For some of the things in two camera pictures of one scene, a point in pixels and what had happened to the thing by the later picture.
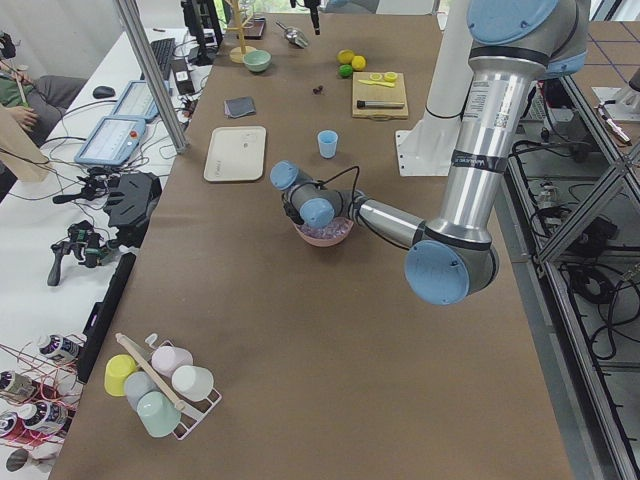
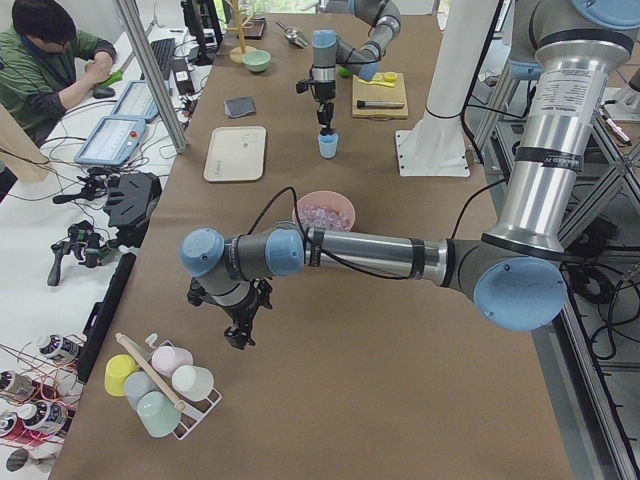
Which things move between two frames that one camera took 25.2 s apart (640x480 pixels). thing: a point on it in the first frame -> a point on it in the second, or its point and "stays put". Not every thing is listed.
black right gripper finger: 313,5 -> 325,95
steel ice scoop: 294,36 stays put
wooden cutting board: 383,93 stays put
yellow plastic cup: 117,369 stays put
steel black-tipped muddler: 362,104 stays put
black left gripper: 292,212 -> 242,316
